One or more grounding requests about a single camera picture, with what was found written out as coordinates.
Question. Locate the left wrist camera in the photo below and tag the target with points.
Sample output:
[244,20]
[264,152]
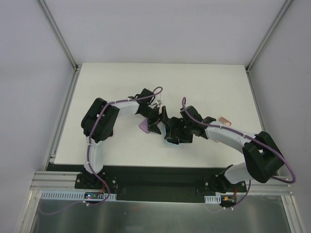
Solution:
[158,101]

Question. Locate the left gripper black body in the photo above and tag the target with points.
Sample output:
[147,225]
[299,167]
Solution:
[153,119]

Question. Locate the pink phone case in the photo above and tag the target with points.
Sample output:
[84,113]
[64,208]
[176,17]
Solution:
[223,121]

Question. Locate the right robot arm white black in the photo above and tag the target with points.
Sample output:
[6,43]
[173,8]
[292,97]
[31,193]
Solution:
[262,157]

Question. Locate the right white cable duct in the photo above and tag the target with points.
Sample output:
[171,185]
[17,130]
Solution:
[216,199]

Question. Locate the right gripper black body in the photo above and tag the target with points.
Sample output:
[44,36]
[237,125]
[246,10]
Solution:
[177,129]

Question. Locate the right aluminium corner post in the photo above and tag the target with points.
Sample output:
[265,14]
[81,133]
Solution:
[275,23]

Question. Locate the left white cable duct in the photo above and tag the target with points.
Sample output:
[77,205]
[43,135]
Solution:
[77,195]

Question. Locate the white cable duct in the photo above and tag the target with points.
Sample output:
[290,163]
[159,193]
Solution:
[216,199]
[77,195]

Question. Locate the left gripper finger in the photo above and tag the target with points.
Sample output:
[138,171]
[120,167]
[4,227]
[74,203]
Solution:
[165,119]
[153,128]

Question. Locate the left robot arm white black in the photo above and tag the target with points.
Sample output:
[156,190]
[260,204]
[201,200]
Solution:
[99,121]

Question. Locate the left aluminium corner post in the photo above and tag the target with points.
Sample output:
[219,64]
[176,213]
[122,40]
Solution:
[57,33]

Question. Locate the purple phone black screen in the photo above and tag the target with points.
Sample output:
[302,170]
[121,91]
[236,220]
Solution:
[144,126]

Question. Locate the aluminium corner post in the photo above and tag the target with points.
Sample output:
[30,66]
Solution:
[57,33]
[275,23]

